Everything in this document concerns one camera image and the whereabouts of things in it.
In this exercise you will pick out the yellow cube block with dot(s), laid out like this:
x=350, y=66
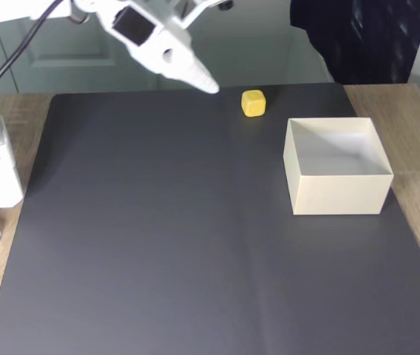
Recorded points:
x=253, y=104

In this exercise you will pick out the white open cardboard box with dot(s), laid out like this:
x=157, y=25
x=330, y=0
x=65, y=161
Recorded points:
x=335, y=196

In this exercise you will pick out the dark grey table mat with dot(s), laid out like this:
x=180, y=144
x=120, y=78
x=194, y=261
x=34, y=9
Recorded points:
x=158, y=222

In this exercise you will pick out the dark hanging cloth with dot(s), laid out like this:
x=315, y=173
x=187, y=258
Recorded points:
x=361, y=40

